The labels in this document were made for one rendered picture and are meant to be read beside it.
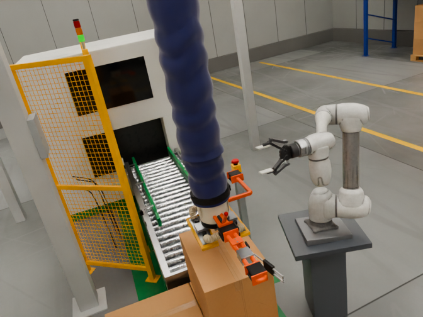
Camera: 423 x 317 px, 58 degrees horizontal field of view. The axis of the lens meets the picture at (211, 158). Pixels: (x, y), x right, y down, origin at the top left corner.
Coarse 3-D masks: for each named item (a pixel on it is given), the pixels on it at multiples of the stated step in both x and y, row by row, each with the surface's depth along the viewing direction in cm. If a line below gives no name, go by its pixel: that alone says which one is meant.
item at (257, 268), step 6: (252, 264) 169; (258, 264) 168; (246, 270) 170; (252, 270) 165; (258, 270) 165; (264, 270) 164; (252, 276) 162; (258, 276) 163; (252, 282) 163; (258, 282) 164
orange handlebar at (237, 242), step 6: (240, 180) 244; (246, 186) 236; (246, 192) 229; (234, 198) 226; (216, 216) 211; (222, 216) 210; (216, 222) 207; (234, 234) 194; (228, 240) 191; (234, 240) 188; (240, 240) 187; (234, 246) 185; (240, 246) 188; (246, 246) 184; (252, 258) 175; (246, 264) 172; (264, 276) 163
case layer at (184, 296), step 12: (180, 288) 265; (192, 288) 263; (144, 300) 260; (156, 300) 258; (168, 300) 256; (180, 300) 254; (192, 300) 253; (120, 312) 254; (132, 312) 252; (144, 312) 250; (156, 312) 248; (168, 312) 247; (180, 312) 245; (192, 312) 243
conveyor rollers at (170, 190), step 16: (160, 160) 474; (144, 176) 444; (160, 176) 432; (176, 176) 428; (144, 192) 403; (160, 192) 398; (176, 192) 394; (160, 208) 367; (176, 208) 362; (176, 224) 344; (160, 240) 323; (176, 240) 318; (176, 256) 301
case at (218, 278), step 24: (192, 240) 245; (192, 264) 224; (216, 264) 220; (240, 264) 217; (216, 288) 203; (240, 288) 208; (264, 288) 214; (216, 312) 209; (240, 312) 214; (264, 312) 220
